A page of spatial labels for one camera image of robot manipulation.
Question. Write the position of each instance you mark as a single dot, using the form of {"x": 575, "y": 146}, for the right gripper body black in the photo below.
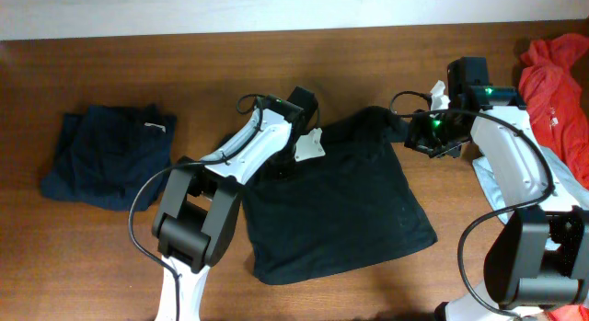
{"x": 436, "y": 135}

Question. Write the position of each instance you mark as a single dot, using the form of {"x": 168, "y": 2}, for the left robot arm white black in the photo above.
{"x": 197, "y": 216}

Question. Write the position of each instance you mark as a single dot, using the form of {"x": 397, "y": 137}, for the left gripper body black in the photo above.
{"x": 282, "y": 164}

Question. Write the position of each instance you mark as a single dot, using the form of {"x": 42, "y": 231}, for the light blue grey garment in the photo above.
{"x": 493, "y": 193}

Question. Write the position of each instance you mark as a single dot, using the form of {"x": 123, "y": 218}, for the red t-shirt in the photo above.
{"x": 553, "y": 100}

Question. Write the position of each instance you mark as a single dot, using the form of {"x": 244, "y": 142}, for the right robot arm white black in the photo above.
{"x": 539, "y": 260}

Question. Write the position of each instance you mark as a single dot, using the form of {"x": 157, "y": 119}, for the black t-shirt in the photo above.
{"x": 348, "y": 209}

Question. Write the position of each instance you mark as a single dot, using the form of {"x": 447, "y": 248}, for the folded navy blue garment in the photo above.
{"x": 104, "y": 156}

